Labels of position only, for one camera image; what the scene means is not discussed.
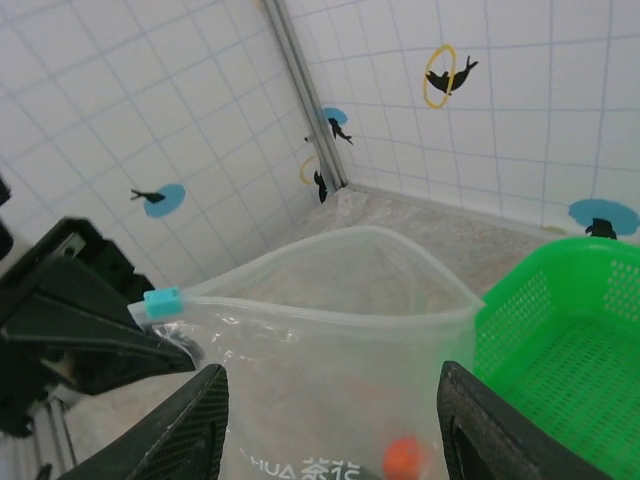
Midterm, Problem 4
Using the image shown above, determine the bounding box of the aluminium frame rail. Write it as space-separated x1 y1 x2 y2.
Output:
27 393 79 480

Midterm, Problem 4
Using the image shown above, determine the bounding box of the orange tomato cluster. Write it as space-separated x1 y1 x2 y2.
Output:
359 435 432 480

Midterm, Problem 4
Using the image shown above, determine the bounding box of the clear zip-top bag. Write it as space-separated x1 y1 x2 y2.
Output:
127 224 487 480

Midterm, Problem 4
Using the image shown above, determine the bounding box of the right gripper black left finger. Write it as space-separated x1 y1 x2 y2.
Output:
62 363 232 480

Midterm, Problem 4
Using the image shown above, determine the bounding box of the black seal yellow hoop sticker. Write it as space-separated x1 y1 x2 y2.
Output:
299 154 330 205

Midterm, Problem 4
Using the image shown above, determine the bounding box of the aluminium frame post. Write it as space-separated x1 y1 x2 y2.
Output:
254 0 351 190

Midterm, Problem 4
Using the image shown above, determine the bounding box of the green plastic basket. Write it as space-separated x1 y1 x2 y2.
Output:
472 236 640 480

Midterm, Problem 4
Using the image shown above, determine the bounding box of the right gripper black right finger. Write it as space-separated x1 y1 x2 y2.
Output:
436 359 619 480

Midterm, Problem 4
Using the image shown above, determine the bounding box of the blue zipper slider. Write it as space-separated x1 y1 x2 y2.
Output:
143 285 183 322

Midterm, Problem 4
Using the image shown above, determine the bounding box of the black fish blue disc sticker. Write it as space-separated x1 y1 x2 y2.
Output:
321 106 355 147
129 183 187 220
568 198 640 241

